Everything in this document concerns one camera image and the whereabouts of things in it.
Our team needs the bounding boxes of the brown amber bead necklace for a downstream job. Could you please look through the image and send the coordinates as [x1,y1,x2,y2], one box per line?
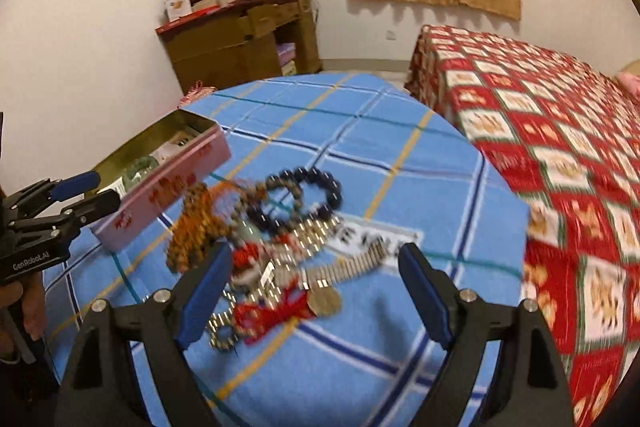
[164,180,246,275]

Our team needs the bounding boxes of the red knot tassel ornament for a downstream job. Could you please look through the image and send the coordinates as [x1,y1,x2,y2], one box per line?
[229,233,317,346]

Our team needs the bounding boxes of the white pearl necklace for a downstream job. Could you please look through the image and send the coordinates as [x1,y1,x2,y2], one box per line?
[205,213,346,353]

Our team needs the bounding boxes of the silver metal watch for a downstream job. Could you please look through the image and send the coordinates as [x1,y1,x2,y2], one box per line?
[272,239,390,317]

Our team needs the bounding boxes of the dark blue bead bracelet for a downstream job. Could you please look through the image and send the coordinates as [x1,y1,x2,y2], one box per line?
[245,166,344,237]

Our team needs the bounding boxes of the person's left hand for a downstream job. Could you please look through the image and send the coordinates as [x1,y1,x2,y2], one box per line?
[0,272,47,340]

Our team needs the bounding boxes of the green jade bangle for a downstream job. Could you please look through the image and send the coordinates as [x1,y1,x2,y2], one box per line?
[122,155,160,191]

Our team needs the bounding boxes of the pink metal tin box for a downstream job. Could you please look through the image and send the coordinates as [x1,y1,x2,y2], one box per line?
[90,109,231,251]

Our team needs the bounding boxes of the brown wooden cabinet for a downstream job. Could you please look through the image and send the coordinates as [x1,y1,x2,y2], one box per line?
[155,0,322,93]

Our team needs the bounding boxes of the blue plaid tablecloth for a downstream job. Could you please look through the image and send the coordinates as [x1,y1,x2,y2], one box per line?
[41,72,532,427]

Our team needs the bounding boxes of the red patterned bed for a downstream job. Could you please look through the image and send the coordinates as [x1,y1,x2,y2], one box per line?
[406,25,639,426]

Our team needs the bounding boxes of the pink pillow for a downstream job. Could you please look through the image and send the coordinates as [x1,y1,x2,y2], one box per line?
[615,72,640,104]

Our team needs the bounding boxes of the grey-brown bead bracelet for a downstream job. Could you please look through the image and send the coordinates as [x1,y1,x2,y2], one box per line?
[230,173,305,233]

